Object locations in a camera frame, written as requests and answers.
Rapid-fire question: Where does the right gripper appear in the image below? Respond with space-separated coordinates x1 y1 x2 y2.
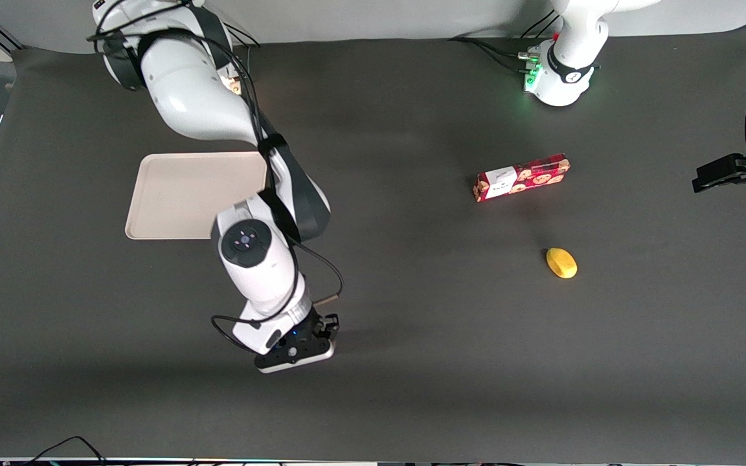
254 311 336 375

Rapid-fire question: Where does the beige plastic tray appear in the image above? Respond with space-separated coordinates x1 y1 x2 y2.
125 151 269 241

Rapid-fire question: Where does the dark grey table mat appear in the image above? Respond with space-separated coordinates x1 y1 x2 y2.
0 23 746 463

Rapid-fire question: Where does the yellow lemon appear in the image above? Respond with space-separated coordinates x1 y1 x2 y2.
546 247 578 280

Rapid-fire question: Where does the red cookie box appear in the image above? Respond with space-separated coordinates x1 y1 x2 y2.
473 153 571 203

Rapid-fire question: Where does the thin black looped cable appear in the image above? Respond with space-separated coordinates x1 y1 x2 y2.
23 436 109 466

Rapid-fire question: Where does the black left base cable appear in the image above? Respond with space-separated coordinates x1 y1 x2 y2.
519 9 559 39
449 36 537 73

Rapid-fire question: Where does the black base cable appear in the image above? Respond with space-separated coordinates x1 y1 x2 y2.
218 19 264 50
449 36 537 73
519 9 559 39

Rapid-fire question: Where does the black right base cable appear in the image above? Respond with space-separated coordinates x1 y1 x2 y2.
218 19 264 50

